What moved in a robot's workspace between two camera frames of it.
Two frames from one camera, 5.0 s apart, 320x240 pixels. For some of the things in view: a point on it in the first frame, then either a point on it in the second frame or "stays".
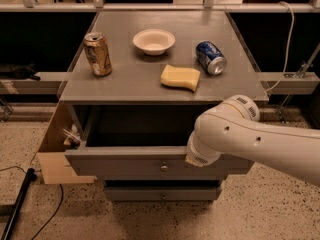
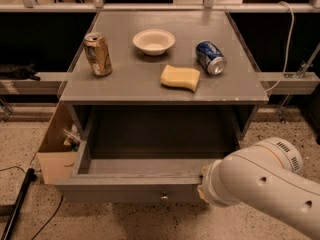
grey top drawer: (139, 141) to (130, 180)
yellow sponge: (181, 77) stays
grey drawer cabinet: (138, 83) stays
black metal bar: (30, 176) stays
